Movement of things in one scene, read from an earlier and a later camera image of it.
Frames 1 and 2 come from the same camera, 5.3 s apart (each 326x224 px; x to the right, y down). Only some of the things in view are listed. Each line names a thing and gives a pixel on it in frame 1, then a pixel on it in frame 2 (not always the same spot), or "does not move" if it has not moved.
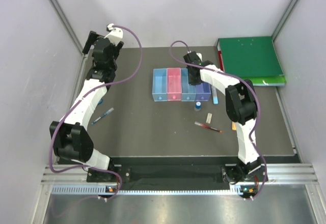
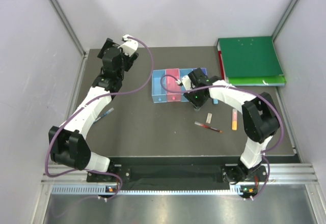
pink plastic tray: [174, 84] does not move
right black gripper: [191, 82] to [197, 104]
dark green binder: [253, 56] does not move
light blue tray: [160, 84] does not move
